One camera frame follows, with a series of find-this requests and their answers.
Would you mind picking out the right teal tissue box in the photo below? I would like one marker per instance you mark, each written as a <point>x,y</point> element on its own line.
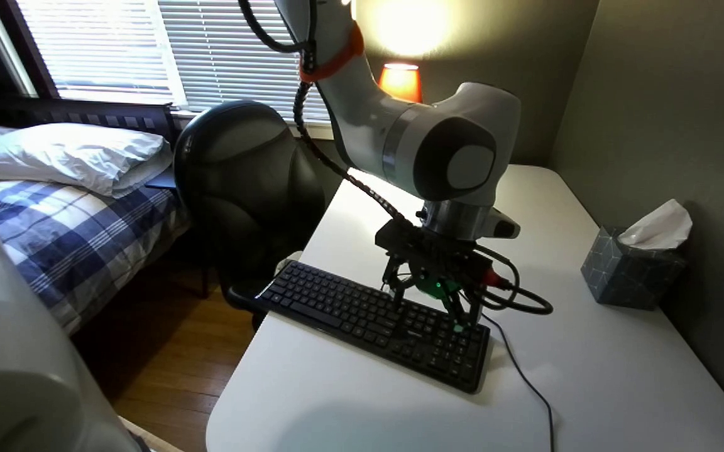
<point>641,263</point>

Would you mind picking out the blue plaid bed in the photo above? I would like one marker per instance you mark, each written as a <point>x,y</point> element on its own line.
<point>79,250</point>

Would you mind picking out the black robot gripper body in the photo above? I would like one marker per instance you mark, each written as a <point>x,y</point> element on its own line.
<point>436,264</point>

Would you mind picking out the black leather office chair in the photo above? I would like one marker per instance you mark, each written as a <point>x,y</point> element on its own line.
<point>252,194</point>

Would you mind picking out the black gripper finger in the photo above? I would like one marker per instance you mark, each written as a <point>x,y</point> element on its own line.
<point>465,304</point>
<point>392,278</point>

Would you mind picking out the white window blinds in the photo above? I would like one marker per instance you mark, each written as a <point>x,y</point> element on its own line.
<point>184,53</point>

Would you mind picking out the white pillow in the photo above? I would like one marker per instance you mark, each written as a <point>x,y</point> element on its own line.
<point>101,160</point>

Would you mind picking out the orange shade table lamp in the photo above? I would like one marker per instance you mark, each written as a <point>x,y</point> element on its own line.
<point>401,82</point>

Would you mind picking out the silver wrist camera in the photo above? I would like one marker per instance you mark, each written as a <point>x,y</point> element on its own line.
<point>504,228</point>

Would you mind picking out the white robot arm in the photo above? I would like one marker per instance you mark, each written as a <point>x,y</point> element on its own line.
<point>448,154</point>

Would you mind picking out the black computer keyboard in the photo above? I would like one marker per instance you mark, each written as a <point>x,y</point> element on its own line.
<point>404,332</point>

